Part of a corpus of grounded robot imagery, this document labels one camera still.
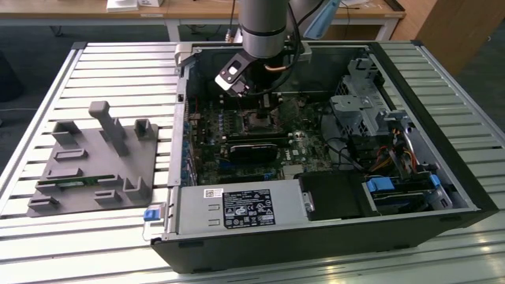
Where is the CPU socket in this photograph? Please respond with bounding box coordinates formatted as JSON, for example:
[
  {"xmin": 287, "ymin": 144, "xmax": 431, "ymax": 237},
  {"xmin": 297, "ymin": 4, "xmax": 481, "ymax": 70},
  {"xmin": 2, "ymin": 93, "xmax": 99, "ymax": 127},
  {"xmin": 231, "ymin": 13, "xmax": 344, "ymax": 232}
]
[{"xmin": 240, "ymin": 111, "xmax": 284, "ymax": 133}]

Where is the black installed RAM module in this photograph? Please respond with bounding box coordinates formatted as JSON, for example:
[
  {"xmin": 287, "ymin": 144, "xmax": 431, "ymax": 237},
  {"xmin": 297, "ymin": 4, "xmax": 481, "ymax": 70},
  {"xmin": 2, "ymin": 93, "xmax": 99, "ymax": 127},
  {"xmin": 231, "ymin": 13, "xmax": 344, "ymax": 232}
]
[{"xmin": 225, "ymin": 132, "xmax": 288, "ymax": 146}]

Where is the black graphics card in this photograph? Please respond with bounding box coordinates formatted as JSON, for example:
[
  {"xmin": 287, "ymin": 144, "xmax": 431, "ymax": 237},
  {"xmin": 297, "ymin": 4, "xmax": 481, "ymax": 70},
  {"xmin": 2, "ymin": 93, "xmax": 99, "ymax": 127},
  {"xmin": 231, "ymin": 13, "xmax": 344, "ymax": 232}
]
[{"xmin": 227, "ymin": 141, "xmax": 280, "ymax": 165}]

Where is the green motherboard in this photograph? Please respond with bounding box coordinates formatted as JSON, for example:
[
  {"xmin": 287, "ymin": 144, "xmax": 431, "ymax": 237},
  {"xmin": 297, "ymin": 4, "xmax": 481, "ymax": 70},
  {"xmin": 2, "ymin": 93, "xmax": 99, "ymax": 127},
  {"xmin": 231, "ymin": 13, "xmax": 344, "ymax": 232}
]
[{"xmin": 185, "ymin": 94, "xmax": 340, "ymax": 186}]

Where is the small silver heat sink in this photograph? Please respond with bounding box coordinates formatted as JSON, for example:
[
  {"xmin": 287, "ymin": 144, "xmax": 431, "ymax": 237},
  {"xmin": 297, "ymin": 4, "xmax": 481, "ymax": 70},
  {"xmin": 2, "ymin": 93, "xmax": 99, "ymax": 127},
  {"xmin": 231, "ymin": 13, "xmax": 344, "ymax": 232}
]
[{"xmin": 283, "ymin": 164, "xmax": 305, "ymax": 178}]

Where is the metal drive cage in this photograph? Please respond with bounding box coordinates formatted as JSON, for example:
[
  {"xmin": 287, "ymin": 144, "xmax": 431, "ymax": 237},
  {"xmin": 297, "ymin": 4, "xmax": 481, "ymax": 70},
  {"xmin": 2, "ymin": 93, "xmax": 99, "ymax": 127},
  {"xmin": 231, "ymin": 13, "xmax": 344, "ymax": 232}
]
[{"xmin": 329, "ymin": 57, "xmax": 408, "ymax": 140}]

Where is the black plastic shroud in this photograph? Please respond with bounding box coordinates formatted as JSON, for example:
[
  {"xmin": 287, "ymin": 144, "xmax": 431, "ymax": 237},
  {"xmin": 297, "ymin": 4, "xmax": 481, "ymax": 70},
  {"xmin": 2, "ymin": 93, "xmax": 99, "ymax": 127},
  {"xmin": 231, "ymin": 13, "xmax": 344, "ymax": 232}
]
[{"xmin": 297, "ymin": 171, "xmax": 380, "ymax": 221}]

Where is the silver power supply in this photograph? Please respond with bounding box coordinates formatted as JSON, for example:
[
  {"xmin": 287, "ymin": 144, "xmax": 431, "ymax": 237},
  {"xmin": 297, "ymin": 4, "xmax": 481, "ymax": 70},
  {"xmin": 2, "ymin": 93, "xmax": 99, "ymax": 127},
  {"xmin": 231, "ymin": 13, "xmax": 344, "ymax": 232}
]
[{"xmin": 173, "ymin": 179, "xmax": 311, "ymax": 237}]

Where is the blue disk carrier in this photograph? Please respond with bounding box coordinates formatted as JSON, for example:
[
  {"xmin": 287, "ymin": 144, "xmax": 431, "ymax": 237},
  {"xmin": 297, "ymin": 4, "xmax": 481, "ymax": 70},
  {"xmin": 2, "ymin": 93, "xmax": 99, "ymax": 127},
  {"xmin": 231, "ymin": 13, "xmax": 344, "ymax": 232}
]
[{"xmin": 365, "ymin": 176, "xmax": 396, "ymax": 196}]

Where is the white box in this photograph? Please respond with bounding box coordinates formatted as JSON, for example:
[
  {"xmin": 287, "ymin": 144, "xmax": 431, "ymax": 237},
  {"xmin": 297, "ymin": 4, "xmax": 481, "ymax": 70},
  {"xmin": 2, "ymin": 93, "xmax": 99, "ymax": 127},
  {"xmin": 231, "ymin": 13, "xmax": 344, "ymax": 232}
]
[{"xmin": 105, "ymin": 0, "xmax": 140, "ymax": 12}]

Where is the grey parts rack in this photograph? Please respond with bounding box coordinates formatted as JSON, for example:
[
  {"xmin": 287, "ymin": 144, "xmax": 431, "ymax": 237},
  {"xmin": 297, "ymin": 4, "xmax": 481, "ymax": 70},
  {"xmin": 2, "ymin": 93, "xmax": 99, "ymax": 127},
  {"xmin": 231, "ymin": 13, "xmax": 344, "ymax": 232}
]
[{"xmin": 24, "ymin": 100, "xmax": 160, "ymax": 218}]

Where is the black open PC case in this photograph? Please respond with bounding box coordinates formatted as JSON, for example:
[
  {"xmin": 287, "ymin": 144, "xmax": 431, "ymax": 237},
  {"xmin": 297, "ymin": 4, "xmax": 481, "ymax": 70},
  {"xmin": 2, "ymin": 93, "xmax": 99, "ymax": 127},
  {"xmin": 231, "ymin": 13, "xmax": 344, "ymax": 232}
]
[{"xmin": 149, "ymin": 40, "xmax": 499, "ymax": 275}]

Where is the green RAM stick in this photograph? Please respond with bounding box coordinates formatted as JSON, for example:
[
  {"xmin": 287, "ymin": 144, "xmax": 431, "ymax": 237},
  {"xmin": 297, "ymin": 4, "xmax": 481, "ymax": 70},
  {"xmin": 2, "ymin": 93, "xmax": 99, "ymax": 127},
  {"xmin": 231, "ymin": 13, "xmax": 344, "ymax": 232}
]
[{"xmin": 39, "ymin": 174, "xmax": 117, "ymax": 189}]

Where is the wooden cabinet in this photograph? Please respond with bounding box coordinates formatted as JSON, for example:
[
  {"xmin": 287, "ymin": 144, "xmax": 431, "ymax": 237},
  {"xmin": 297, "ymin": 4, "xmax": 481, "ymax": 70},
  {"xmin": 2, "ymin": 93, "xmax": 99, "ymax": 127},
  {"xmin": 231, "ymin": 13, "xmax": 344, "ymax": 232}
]
[{"xmin": 388, "ymin": 0, "xmax": 505, "ymax": 76}]

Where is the wooden desk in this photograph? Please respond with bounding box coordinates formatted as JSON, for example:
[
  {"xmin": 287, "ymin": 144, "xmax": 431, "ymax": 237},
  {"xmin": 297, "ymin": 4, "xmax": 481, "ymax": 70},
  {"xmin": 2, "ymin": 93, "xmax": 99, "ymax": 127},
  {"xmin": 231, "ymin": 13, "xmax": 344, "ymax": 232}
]
[{"xmin": 0, "ymin": 0, "xmax": 408, "ymax": 42}]

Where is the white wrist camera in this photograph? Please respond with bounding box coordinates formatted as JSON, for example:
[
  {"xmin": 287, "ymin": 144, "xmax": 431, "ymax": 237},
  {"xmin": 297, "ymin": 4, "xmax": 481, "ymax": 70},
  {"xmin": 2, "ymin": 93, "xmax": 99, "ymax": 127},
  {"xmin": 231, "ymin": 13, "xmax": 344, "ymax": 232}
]
[{"xmin": 215, "ymin": 53, "xmax": 253, "ymax": 97}]

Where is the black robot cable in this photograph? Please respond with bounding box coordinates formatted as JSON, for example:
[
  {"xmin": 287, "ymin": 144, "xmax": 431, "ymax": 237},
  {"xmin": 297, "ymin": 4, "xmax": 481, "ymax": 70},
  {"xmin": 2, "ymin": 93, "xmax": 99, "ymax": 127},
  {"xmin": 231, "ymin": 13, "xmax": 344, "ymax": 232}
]
[{"xmin": 260, "ymin": 0, "xmax": 328, "ymax": 95}]

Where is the grey case handle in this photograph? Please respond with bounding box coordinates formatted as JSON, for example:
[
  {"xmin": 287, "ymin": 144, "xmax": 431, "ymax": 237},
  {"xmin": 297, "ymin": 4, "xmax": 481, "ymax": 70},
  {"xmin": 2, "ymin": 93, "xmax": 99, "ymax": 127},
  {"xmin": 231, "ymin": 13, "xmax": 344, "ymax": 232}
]
[{"xmin": 173, "ymin": 44, "xmax": 199, "ymax": 67}]

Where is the coloured wire bundle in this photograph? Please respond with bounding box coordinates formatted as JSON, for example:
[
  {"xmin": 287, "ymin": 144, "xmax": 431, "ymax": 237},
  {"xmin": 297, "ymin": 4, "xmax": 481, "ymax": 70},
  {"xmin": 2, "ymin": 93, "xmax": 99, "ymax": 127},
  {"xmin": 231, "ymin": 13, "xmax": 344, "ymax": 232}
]
[{"xmin": 371, "ymin": 144, "xmax": 419, "ymax": 175}]

